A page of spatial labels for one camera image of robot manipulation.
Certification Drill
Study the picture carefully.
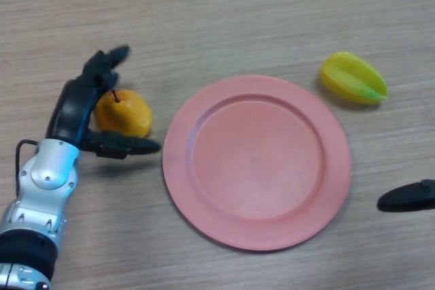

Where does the yellow pear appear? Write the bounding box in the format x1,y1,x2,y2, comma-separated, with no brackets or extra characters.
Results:
93,88,153,139

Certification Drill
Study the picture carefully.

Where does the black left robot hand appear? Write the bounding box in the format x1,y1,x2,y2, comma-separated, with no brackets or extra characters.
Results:
46,44,162,160

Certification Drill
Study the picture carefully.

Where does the pink round plate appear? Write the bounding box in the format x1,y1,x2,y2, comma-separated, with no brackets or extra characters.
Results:
162,75,352,253

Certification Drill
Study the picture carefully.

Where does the yellow green starfruit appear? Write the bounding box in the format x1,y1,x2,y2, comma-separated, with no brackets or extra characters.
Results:
319,51,389,105

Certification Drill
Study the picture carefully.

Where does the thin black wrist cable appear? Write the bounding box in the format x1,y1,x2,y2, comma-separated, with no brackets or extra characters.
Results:
16,139,40,200

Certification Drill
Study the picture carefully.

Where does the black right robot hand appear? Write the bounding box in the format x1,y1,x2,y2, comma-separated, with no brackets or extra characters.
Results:
376,179,435,213

